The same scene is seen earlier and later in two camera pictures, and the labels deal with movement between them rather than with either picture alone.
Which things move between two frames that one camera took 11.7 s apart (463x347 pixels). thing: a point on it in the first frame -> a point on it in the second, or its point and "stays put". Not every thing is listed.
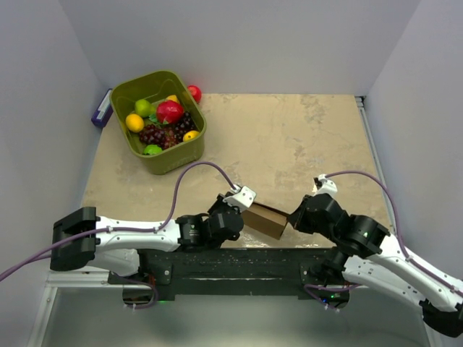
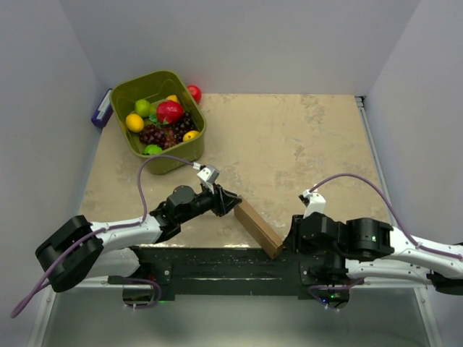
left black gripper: [221, 204] -> [222, 201]
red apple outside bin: [196, 92] stays put
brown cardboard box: [265, 220] -> [267, 238]
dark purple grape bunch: [166, 137] stays put
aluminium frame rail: [375, 154] stays put
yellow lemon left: [134, 122] stays put
